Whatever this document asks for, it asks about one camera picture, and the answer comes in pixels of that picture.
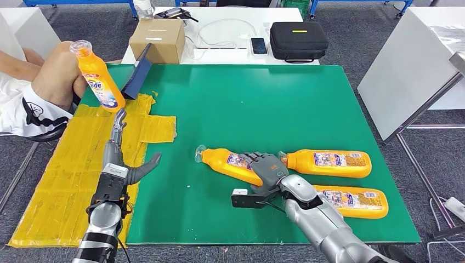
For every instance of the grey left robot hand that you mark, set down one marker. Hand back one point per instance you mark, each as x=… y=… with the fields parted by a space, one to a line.
x=114 y=154

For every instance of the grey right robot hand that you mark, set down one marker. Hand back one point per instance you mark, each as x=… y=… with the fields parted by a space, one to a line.
x=270 y=168

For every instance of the orange detergent bottle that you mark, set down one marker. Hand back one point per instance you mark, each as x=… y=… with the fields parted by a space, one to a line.
x=218 y=161
x=327 y=164
x=100 y=83
x=363 y=203

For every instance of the clear plastic bottle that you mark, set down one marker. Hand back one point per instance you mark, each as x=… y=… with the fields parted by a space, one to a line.
x=143 y=8

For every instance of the yellow taped sheet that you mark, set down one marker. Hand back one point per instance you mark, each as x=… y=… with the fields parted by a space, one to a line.
x=72 y=174

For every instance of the green table mat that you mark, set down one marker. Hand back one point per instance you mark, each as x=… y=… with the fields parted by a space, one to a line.
x=254 y=109

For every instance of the dark blue folded case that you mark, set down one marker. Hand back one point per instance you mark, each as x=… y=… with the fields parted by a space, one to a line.
x=138 y=78

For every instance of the person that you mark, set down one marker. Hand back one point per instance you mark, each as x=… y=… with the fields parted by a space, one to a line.
x=47 y=83

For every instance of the brown cardboard box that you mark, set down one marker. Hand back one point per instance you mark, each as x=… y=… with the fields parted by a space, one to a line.
x=157 y=39

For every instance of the black smartphone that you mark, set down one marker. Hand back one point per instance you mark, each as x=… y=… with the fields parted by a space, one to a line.
x=259 y=46

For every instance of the black zip carrying case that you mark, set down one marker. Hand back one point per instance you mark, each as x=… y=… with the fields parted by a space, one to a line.
x=298 y=40

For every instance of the white desk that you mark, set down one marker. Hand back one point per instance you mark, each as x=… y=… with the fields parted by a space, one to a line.
x=225 y=35

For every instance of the white cabinet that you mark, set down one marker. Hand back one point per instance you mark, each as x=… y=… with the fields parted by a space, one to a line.
x=32 y=25

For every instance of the black handheld device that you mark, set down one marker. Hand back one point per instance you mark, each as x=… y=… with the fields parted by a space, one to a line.
x=174 y=13

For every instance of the green plastic crate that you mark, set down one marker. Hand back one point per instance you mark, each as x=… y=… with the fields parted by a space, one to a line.
x=295 y=5

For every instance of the white side table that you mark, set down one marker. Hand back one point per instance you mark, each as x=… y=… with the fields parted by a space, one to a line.
x=410 y=76

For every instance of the white power strip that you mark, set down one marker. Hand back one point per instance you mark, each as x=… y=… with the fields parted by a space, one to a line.
x=456 y=209

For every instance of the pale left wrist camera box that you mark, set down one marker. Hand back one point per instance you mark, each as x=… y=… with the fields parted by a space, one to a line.
x=112 y=181

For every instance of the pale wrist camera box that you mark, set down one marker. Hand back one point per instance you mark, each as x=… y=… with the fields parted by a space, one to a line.
x=247 y=200
x=112 y=181

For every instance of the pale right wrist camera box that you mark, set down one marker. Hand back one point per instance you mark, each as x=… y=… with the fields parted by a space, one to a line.
x=247 y=200

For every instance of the blue metal frame leg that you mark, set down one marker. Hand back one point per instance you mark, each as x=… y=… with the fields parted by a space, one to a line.
x=314 y=8
x=133 y=10
x=404 y=8

